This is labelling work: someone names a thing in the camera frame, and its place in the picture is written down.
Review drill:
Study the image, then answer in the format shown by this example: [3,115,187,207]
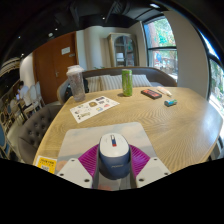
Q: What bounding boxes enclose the pale glass-door cabinet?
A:
[107,32,139,68]

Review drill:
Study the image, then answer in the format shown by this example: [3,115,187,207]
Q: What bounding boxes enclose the green and blue gum pack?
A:
[163,98,178,108]

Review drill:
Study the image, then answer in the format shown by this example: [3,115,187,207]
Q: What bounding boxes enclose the black-framed curved window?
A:
[205,54,224,118]

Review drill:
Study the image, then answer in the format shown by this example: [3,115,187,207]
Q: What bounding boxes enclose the grey cloud-print mouse pad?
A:
[56,121,158,175]

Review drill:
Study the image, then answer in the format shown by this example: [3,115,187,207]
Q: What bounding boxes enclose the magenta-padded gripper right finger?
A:
[129,143,172,189]

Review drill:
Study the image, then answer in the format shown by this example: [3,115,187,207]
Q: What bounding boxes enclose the grey tufted chair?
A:
[18,103,63,164]

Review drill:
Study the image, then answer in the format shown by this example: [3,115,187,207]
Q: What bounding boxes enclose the clear plastic tumbler with lid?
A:
[65,64,87,103]

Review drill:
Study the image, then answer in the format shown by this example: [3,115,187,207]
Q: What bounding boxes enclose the black box with orange print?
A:
[140,88,163,100]

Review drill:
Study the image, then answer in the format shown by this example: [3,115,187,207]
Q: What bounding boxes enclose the group of chairs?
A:
[0,81,46,160]

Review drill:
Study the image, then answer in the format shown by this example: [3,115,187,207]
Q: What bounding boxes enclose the white sticker sheet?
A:
[69,95,120,124]

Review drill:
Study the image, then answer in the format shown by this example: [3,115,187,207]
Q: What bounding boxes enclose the white and blue computer mouse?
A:
[98,132,132,181]

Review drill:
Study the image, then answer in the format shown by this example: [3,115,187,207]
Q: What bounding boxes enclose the yellow sticker label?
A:
[34,155,58,174]

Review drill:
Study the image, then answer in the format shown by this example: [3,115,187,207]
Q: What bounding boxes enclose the green drink can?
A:
[121,68,134,98]

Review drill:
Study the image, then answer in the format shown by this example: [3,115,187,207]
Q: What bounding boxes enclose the brown wooden door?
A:
[32,31,79,105]

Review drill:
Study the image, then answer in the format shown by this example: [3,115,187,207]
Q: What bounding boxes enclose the striped cushion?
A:
[131,73,153,89]
[85,75,103,93]
[99,74,124,92]

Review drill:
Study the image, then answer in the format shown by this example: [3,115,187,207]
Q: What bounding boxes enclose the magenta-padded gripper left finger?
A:
[55,143,101,190]

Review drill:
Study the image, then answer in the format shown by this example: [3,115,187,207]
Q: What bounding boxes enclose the person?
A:
[15,80,32,108]

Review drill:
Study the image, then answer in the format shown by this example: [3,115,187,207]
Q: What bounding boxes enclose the brown curved sofa bench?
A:
[56,66,178,104]

